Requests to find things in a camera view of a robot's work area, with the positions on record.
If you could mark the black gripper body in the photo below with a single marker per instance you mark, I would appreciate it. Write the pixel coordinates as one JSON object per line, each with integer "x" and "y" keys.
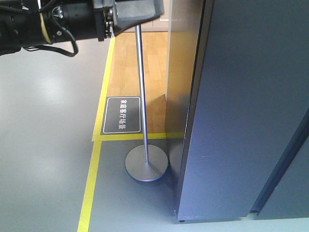
{"x": 113, "y": 17}

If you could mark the fridge door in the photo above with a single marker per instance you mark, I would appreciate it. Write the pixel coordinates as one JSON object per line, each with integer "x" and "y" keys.
{"x": 252, "y": 95}

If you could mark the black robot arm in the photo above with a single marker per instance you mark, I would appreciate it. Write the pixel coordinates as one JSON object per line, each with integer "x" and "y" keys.
{"x": 57, "y": 25}

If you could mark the dark grey fridge body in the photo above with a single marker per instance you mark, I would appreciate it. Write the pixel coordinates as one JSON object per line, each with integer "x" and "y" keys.
{"x": 286, "y": 192}

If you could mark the black floor label sign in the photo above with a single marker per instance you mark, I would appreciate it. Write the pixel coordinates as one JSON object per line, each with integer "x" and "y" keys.
{"x": 122, "y": 115}

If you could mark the silver sign stand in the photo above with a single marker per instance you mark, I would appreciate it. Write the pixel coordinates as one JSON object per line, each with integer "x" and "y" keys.
{"x": 145, "y": 163}

